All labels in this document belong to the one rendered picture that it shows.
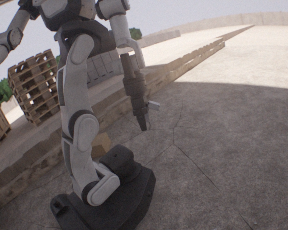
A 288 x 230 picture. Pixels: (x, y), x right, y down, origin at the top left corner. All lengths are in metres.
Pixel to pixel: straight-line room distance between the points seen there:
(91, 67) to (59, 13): 2.56
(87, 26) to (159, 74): 1.97
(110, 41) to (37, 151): 1.42
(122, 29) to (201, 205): 0.94
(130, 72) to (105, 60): 2.75
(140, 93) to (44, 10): 0.56
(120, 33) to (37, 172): 1.67
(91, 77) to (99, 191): 2.68
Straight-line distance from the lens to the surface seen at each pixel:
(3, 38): 0.75
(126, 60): 0.53
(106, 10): 0.62
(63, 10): 0.68
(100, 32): 0.73
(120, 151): 0.82
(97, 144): 1.40
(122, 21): 0.61
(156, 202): 0.95
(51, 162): 1.82
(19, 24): 0.82
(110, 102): 1.93
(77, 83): 0.63
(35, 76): 2.47
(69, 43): 0.67
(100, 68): 3.21
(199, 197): 0.92
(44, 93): 2.46
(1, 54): 0.71
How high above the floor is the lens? 0.82
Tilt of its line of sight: 27 degrees down
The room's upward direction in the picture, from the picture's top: 20 degrees counter-clockwise
